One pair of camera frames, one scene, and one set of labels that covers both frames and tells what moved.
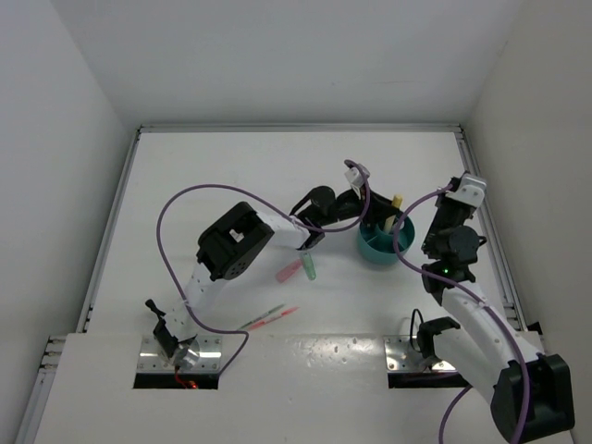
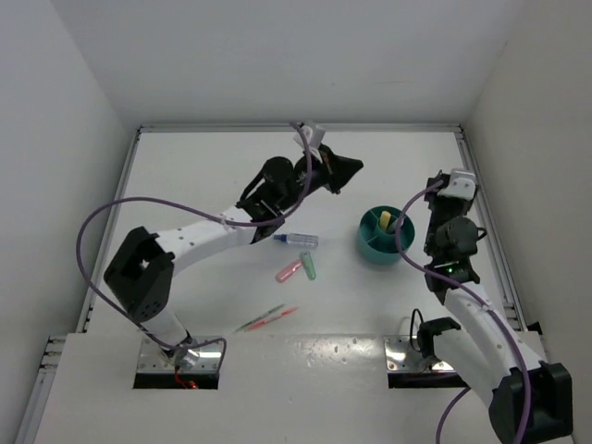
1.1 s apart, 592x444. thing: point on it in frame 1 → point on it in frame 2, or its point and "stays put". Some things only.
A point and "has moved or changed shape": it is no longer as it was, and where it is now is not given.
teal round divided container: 378,247 stays put
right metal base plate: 400,356 stays put
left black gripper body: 345,207 → 323,173
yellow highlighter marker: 389,224 has moved or changed shape
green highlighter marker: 309,265 stays put
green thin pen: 266,314 stays put
